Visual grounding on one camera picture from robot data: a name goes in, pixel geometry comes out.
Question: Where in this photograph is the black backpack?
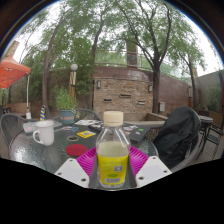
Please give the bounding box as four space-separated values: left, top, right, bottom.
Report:
152 106 202 170

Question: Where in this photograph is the potted plant in blue pot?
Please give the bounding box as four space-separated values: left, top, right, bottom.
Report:
53 85 78 126

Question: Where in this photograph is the clear bottle with yellow label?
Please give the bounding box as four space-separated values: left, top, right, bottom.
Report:
95 110 132 190

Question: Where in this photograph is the orange canopy tent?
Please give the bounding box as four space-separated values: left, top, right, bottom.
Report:
0 54 32 89

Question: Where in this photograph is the flat round red coaster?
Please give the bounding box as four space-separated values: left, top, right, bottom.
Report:
65 143 89 158

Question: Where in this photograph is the silver laptop with stickers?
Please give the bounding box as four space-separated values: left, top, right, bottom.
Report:
22 120 63 134

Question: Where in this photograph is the white mug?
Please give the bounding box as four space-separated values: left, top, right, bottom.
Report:
32 120 55 147

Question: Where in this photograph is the globe lamp post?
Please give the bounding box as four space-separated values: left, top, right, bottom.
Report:
68 63 79 98

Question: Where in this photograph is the yellow square card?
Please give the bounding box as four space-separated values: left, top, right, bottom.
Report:
77 130 97 139

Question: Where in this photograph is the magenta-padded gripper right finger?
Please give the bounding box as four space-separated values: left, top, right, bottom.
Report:
127 145 173 189

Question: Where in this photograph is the white sticker sheet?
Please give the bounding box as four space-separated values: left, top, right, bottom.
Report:
74 119 103 127

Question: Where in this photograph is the round patio table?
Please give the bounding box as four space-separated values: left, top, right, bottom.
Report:
199 114 214 161

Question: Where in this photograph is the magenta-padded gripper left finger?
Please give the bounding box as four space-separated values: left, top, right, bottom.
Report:
54 147 100 190

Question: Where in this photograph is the green leafy tree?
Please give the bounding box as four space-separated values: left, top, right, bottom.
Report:
79 0 118 111
23 9 84 119
113 0 208 116

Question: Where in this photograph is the blue and yellow striped cone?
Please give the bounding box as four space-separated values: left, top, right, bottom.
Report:
39 104 47 122

